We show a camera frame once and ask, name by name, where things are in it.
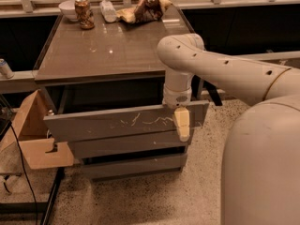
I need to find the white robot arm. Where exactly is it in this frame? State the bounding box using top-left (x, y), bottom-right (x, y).
top-left (157, 34), bottom-right (300, 225)

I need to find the grey middle drawer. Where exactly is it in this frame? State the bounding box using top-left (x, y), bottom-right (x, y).
top-left (68, 131), bottom-right (191, 158)

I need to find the crushed brown soda can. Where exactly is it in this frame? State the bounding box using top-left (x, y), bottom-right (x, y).
top-left (74, 0), bottom-right (95, 30)

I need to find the white can on ledge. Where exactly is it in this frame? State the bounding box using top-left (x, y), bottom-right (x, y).
top-left (0, 59), bottom-right (14, 79)

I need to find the crumpled brown chip bag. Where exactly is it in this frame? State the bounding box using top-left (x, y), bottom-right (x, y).
top-left (116, 0), bottom-right (173, 23)

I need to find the grey top drawer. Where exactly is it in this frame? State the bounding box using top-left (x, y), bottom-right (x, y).
top-left (42, 78), bottom-right (210, 143)

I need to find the white bowl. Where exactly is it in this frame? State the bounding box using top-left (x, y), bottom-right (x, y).
top-left (58, 0), bottom-right (77, 22)

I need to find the black cable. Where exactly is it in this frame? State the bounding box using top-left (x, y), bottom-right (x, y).
top-left (8, 122), bottom-right (40, 225)

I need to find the open cardboard box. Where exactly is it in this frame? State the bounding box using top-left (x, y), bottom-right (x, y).
top-left (0, 90), bottom-right (74, 170)

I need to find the grey drawer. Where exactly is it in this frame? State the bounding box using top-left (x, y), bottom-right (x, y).
top-left (68, 131), bottom-right (191, 158)
top-left (82, 153), bottom-right (188, 180)
top-left (42, 78), bottom-right (210, 143)

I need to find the grey bottom drawer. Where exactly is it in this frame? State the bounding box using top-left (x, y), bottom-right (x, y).
top-left (82, 153), bottom-right (188, 180)

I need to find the black table frame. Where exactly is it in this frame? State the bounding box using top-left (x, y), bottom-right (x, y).
top-left (0, 168), bottom-right (65, 225)

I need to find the grey drawer cabinet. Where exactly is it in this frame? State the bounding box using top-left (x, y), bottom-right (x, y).
top-left (33, 3), bottom-right (211, 182)

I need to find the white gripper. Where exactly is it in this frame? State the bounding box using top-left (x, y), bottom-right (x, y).
top-left (162, 87), bottom-right (192, 142)

